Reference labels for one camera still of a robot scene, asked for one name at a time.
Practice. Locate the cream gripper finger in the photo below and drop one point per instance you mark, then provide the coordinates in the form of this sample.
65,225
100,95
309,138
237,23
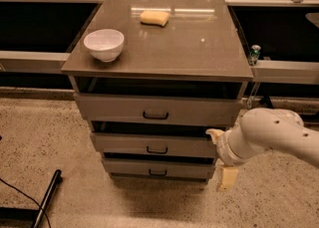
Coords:
227,178
214,134

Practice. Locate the grey drawer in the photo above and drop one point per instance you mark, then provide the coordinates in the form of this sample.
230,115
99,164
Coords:
158,168
153,145
176,111

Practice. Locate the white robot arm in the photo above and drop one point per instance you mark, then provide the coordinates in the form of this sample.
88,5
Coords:
258,131

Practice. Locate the grey bottom drawer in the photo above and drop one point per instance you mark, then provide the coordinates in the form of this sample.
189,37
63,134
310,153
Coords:
158,168

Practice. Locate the grey drawer cabinet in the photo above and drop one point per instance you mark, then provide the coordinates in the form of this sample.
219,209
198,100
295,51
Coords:
196,55

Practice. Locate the grey top drawer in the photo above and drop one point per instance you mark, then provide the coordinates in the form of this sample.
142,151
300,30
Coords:
176,111

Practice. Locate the black stand leg right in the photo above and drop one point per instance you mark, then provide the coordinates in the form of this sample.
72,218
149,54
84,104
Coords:
265,100

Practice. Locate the black stand leg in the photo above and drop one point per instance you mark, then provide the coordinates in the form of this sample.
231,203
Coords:
42,210
265,100

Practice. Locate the green bottle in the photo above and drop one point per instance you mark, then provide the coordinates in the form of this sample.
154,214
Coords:
254,54

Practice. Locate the yellow sponge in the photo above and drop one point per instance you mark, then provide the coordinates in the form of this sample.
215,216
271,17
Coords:
159,18

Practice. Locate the white bowl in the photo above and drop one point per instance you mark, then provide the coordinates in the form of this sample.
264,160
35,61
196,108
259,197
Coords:
105,45

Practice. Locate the black stand leg left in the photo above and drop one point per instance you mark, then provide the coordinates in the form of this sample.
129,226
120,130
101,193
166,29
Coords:
42,210

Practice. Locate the grey metal rail frame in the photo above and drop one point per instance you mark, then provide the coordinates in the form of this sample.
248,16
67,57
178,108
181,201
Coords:
265,71

